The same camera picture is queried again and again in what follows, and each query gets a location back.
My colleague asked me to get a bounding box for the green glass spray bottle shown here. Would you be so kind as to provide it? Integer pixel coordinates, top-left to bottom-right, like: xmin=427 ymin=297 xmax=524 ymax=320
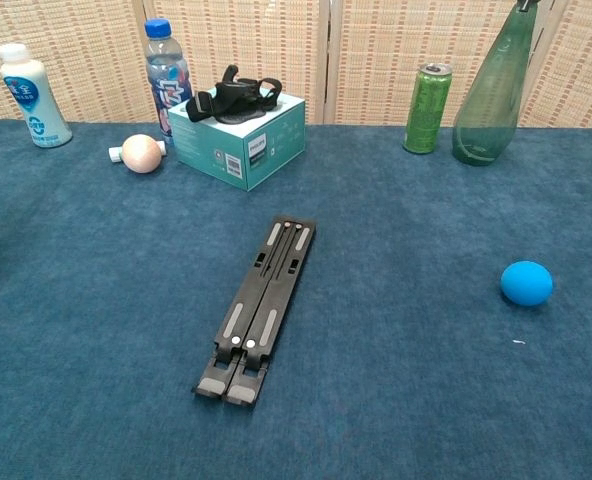
xmin=451 ymin=0 xmax=547 ymax=167

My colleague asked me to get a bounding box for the clear bottle blue cap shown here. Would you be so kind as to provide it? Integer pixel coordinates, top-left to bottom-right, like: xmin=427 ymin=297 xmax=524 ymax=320
xmin=143 ymin=18 xmax=196 ymax=146

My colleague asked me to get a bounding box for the bamboo folding screen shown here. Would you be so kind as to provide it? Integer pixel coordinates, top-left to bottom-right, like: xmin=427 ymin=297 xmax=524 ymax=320
xmin=0 ymin=0 xmax=592 ymax=129

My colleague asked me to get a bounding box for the black metal laptop stand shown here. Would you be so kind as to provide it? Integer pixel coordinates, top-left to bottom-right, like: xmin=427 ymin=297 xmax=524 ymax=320
xmin=191 ymin=215 xmax=318 ymax=409

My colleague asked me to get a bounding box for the cream ball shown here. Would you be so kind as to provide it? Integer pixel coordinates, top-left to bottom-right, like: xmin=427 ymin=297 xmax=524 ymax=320
xmin=120 ymin=133 xmax=164 ymax=175

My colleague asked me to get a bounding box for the teal cardboard box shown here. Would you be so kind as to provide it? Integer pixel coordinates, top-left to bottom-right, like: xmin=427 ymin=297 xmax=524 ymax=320
xmin=168 ymin=91 xmax=307 ymax=193

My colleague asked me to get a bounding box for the blue ball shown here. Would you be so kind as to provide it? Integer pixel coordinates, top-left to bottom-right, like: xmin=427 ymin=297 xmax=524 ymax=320
xmin=500 ymin=259 xmax=555 ymax=308

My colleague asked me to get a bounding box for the white lip balm tube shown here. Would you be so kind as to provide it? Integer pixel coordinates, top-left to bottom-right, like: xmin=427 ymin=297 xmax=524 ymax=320
xmin=108 ymin=140 xmax=168 ymax=164

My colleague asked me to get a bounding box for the white bottle blue label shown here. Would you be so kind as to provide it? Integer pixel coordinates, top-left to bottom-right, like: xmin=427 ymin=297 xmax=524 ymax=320
xmin=0 ymin=42 xmax=74 ymax=149

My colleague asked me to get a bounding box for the blue table mat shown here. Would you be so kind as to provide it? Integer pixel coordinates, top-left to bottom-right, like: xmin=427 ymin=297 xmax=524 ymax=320
xmin=0 ymin=119 xmax=592 ymax=480

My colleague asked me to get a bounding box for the black strap device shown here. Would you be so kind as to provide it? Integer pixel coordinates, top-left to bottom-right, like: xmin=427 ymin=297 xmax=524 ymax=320
xmin=185 ymin=64 xmax=283 ymax=125

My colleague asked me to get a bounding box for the green drink can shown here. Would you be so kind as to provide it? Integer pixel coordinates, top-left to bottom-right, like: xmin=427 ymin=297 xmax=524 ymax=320
xmin=402 ymin=62 xmax=454 ymax=155

